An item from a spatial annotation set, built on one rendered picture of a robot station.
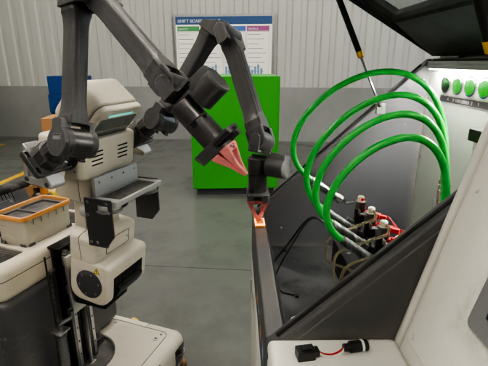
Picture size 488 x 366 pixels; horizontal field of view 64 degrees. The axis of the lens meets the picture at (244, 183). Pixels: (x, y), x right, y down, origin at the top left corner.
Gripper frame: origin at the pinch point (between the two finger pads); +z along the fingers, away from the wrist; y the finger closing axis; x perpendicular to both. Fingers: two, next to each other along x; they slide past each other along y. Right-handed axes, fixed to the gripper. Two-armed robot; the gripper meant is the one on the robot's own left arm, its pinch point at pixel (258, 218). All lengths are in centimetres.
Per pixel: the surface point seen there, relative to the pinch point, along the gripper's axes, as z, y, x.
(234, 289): 98, 113, 11
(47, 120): 18, 367, 235
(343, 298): -9, -57, -11
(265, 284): 1.9, -35.1, 0.3
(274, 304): 1.9, -43.1, -0.9
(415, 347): -4, -64, -21
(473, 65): -45, -19, -50
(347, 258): -0.6, -28.7, -20.3
